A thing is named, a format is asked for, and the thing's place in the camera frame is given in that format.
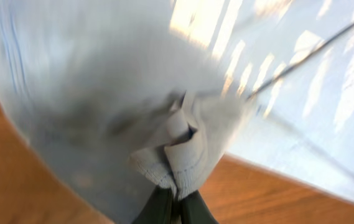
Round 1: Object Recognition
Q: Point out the light blue t-shirt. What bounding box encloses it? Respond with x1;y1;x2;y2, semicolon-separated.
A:
0;0;354;223

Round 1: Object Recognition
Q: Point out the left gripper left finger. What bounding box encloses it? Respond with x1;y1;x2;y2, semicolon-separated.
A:
133;187;174;224

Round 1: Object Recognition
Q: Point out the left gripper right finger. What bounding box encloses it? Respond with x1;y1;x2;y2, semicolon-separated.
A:
180;190;218;224

